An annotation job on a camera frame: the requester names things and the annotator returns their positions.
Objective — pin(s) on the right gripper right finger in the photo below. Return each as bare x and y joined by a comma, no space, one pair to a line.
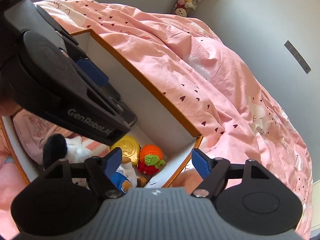
212,171

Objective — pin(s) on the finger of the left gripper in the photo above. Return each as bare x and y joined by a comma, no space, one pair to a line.
98,106
71,44

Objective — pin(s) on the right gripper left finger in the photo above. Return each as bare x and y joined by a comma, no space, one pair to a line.
100,171

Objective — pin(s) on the sailor dog plush toy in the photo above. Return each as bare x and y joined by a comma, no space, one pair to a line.
125,177

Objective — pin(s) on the yellow round toy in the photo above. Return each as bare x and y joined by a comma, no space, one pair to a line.
130,148

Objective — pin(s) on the orange crochet fruit toy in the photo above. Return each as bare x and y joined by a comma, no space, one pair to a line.
151,159

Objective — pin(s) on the black white plush toy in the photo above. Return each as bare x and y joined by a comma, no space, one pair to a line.
76,149

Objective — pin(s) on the pink fabric pouch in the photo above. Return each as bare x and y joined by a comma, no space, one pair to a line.
33,132

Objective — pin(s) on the orange cardboard storage box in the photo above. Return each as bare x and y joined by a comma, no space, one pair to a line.
159,122

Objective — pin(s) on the grey wall switch panel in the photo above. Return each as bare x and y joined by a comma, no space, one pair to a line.
298,57

